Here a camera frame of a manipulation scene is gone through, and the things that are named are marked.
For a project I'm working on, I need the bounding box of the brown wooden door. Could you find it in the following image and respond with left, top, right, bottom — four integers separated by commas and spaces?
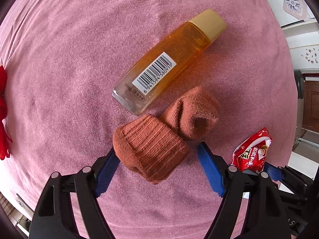
302, 81, 319, 133

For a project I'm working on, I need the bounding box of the white floral cabinet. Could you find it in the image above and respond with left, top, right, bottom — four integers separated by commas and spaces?
282, 20, 319, 73

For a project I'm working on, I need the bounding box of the orange liquid bottle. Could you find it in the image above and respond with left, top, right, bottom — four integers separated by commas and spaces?
112, 9, 227, 116

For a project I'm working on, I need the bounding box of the green round stool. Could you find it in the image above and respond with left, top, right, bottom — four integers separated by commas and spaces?
294, 70, 305, 99

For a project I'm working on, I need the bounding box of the red snack wrapper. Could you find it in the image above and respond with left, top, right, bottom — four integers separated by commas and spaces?
231, 127, 272, 174

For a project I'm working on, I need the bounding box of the rust orange sock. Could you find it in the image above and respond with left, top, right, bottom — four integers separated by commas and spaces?
113, 87, 220, 184

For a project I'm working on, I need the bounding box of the red knotted rope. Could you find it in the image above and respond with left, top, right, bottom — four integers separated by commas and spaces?
0, 65, 13, 161

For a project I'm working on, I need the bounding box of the white sliding wardrobe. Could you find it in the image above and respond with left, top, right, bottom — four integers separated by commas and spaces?
267, 0, 315, 27

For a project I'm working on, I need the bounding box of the white smartphone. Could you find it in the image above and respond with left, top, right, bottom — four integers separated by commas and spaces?
16, 193, 34, 216

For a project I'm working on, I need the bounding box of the pink bed sheet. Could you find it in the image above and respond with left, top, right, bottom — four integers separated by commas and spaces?
0, 0, 298, 239

